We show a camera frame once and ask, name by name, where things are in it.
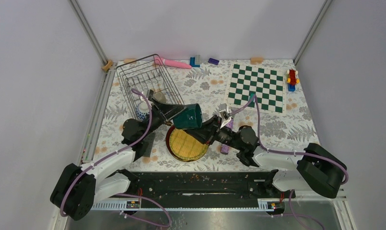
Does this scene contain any wooden corner block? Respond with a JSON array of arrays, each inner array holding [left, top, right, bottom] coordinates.
[[101, 59, 114, 72]]

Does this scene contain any floral tablecloth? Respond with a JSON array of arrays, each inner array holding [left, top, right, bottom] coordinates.
[[83, 60, 319, 172]]

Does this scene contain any red yellow toy figure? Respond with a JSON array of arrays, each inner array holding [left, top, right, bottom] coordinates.
[[286, 69, 300, 92]]

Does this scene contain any dark green mug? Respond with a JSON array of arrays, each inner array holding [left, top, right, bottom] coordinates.
[[173, 103, 203, 129]]

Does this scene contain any grey studded baseplate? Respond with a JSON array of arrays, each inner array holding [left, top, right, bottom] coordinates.
[[142, 132, 156, 157]]

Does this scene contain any black wire dish rack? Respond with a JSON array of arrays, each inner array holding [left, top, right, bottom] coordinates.
[[115, 54, 184, 118]]

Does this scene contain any purple toy brick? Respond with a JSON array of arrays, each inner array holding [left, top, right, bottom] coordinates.
[[208, 58, 220, 66]]

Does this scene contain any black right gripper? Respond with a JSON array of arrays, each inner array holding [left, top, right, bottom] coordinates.
[[187, 114, 243, 150]]

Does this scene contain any aluminium frame rail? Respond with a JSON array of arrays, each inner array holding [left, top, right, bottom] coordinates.
[[68, 0, 109, 66]]

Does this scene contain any purple glitter microphone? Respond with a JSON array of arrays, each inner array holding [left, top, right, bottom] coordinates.
[[220, 118, 234, 155]]

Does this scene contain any blue toy brick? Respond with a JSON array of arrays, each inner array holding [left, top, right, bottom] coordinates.
[[189, 57, 200, 68]]

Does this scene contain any brown rimmed beige plate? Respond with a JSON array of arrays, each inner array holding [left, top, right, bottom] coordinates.
[[165, 125, 211, 163]]

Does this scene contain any pink plastic object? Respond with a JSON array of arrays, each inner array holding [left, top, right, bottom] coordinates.
[[154, 57, 192, 69]]

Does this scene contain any cream ceramic cup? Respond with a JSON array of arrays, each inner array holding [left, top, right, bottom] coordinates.
[[153, 92, 167, 104]]

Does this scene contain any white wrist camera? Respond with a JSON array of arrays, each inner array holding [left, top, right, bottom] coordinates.
[[219, 103, 233, 128], [141, 89, 155, 101]]

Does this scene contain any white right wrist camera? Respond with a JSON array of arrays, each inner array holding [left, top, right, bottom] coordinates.
[[219, 103, 233, 128]]

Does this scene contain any green white chessboard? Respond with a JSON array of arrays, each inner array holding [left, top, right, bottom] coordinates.
[[224, 63, 287, 115]]

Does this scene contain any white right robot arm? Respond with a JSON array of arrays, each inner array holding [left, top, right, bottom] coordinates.
[[186, 115, 349, 198]]

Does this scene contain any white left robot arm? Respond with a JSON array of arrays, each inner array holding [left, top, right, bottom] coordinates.
[[50, 97, 166, 220]]

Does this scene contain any right aluminium frame post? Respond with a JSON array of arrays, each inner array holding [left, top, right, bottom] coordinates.
[[293, 0, 333, 66]]

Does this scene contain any blue white patterned bowl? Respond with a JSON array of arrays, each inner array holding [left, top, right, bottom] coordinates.
[[136, 101, 150, 121]]

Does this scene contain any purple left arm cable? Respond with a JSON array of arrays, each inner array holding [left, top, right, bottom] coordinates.
[[59, 88, 173, 228]]

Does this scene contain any grey toy brick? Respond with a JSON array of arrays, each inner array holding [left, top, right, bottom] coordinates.
[[194, 55, 201, 65]]

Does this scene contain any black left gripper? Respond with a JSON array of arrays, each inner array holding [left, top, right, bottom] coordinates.
[[139, 97, 192, 139]]

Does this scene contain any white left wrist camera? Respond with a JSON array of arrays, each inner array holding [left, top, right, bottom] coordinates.
[[141, 89, 155, 101]]

